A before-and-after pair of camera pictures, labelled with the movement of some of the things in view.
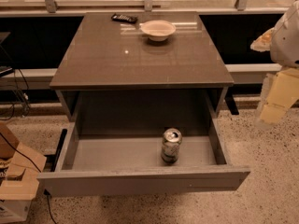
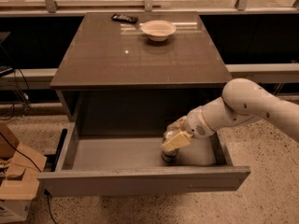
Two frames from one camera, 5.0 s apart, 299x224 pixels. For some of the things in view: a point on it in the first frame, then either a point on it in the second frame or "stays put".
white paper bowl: (158, 30) stays put
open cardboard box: (21, 168) stays put
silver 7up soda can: (172, 139) stays put
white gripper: (286, 44) -> (196, 123)
